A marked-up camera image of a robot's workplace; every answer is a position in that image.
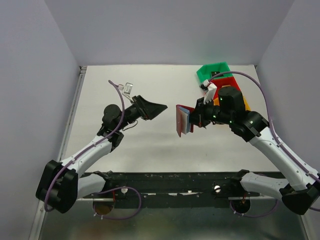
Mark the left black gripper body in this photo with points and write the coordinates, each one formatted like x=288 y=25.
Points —
x=136 y=110

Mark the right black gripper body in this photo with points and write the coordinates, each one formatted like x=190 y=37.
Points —
x=209 y=112

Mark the red leather card holder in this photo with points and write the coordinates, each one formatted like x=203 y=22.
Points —
x=183 y=124

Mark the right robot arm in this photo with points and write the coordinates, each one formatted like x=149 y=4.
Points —
x=300 y=186

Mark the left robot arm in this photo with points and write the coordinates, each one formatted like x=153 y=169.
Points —
x=62 y=183

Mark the yellow plastic bin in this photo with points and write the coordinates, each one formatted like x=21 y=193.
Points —
x=217 y=103

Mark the red plastic bin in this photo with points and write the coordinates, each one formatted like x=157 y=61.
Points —
x=226 y=82

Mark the black item in green bin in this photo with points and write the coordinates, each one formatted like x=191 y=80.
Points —
x=216 y=74

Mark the green plastic bin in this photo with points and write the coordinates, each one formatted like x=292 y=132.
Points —
x=204 y=72

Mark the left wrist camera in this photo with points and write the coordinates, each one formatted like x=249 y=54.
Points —
x=126 y=88

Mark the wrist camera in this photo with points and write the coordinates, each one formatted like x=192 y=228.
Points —
x=126 y=88
x=210 y=89

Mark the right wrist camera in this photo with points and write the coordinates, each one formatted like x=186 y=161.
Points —
x=210 y=89

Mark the aluminium left side rail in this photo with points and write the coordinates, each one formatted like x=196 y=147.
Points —
x=72 y=112

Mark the aluminium rail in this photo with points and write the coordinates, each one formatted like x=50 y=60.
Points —
x=72 y=112
x=112 y=198

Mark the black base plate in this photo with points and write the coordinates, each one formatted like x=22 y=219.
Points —
x=209 y=183

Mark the aluminium front rail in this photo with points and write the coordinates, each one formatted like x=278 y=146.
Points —
x=112 y=198

